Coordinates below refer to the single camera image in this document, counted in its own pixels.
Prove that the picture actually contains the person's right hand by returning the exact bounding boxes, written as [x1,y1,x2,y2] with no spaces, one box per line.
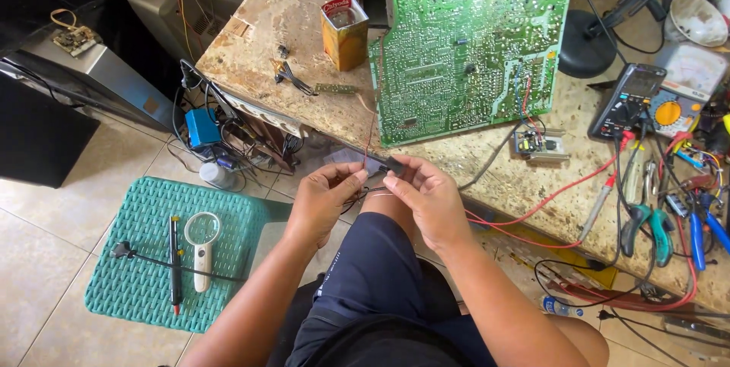
[381,154,476,254]

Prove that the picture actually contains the person's left hand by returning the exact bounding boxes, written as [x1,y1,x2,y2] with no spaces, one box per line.
[283,162,370,249]

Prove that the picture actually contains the small black connector with wires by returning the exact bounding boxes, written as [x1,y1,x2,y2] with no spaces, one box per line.
[365,156,407,178]

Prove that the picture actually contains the dark blue shorts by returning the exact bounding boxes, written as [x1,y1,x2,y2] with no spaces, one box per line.
[284,212,498,367]

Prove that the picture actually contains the white round cap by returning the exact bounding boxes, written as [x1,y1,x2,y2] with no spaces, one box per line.
[198,162,238,190]

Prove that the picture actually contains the narrow green circuit strip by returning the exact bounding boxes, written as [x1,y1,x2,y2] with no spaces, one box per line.
[313,83,360,96]

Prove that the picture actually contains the small board with metal heatsink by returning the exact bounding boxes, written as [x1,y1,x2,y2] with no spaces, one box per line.
[513,127,571,163]

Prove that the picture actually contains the white magnifying glass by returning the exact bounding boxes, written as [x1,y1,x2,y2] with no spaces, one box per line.
[184,211,222,294]

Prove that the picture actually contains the blue plastic box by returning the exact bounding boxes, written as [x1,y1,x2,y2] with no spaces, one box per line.
[184,107,222,149]

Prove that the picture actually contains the black pen tool red tip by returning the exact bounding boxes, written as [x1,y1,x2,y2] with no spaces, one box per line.
[169,216,184,316]

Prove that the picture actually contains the blue-label plastic water bottle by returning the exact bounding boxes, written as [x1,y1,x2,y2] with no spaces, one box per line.
[538,295,586,318]

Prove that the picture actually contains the red test probe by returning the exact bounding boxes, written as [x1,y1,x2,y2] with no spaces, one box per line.
[578,173,618,243]

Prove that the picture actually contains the orange tin can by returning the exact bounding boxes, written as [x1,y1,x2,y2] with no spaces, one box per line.
[320,0,370,72]

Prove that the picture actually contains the large green circuit board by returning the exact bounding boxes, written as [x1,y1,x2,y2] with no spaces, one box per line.
[368,0,576,148]

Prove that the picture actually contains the teal woven plastic stool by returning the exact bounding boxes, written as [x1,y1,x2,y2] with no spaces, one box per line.
[84,176,293,334]

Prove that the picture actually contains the black round lamp base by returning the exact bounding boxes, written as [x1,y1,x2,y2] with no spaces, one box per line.
[558,9,618,79]

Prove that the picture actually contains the black digital multimeter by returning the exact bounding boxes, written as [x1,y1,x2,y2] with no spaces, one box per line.
[587,63,668,141]

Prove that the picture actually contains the grey monitor casing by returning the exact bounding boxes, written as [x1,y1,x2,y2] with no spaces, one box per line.
[127,0,259,64]

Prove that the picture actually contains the silver appliance casing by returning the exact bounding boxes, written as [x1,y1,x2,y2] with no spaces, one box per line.
[0,30,184,134]

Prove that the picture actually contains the black cabinet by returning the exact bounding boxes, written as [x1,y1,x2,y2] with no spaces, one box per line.
[0,73,101,189]

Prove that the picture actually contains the white yellow analog multimeter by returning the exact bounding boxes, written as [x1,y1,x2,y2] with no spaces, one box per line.
[649,42,730,138]

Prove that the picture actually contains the small brown circuit board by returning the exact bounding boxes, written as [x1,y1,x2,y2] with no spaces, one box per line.
[50,9,104,59]

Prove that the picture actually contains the white bowl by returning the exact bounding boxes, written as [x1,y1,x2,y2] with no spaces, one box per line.
[664,0,730,48]

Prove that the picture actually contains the grey cable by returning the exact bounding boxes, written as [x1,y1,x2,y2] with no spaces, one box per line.
[458,121,527,191]

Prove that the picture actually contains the tangle of cables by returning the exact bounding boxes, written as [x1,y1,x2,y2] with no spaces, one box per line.
[171,59,306,192]

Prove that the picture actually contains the red test lead cable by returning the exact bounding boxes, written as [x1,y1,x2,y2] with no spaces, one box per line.
[465,130,635,249]

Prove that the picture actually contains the black wire bundle with plug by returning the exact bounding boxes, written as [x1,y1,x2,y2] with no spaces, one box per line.
[273,59,318,97]

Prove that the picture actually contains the black plug with thin cable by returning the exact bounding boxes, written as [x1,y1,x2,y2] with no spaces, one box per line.
[110,240,247,284]

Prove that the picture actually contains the green-handled pliers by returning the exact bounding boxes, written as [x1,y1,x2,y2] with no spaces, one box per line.
[620,203,676,268]

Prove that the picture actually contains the blue-handled pliers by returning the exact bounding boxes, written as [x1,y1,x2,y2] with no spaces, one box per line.
[687,191,730,272]

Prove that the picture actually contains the heap of tools and wires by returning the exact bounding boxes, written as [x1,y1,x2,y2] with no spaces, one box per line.
[656,87,730,225]

